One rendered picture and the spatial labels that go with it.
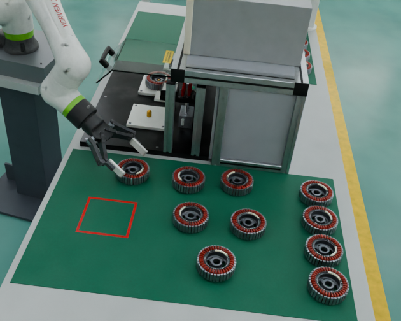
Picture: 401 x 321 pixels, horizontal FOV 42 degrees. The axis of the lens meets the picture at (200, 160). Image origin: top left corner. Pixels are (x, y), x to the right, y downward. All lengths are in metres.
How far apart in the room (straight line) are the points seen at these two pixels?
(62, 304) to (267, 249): 0.61
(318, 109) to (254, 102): 0.61
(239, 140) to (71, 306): 0.80
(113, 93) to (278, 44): 0.78
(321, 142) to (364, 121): 1.70
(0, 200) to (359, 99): 2.55
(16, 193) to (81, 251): 1.38
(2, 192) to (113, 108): 1.03
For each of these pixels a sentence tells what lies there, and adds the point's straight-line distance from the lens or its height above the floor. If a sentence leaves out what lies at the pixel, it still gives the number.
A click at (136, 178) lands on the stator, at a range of 1.76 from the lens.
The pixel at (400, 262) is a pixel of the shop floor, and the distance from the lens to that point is 2.83.
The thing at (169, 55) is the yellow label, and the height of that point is 1.07.
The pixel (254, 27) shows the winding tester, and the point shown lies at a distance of 1.74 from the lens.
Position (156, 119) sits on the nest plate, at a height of 0.78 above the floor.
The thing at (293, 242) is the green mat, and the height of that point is 0.75.
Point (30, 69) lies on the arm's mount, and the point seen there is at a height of 0.81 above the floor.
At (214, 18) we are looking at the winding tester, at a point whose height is 1.25.
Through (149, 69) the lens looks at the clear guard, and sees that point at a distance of 1.79.
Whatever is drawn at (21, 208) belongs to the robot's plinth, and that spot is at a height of 0.02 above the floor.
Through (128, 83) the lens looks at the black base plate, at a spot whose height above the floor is 0.77.
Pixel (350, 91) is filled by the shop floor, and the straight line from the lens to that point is 4.11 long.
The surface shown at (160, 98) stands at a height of 0.89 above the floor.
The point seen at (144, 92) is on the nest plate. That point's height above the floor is 0.78.
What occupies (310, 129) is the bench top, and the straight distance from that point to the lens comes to 2.17.
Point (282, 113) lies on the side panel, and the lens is 1.77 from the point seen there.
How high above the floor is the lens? 1.92
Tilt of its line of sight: 38 degrees down
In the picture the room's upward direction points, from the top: 6 degrees clockwise
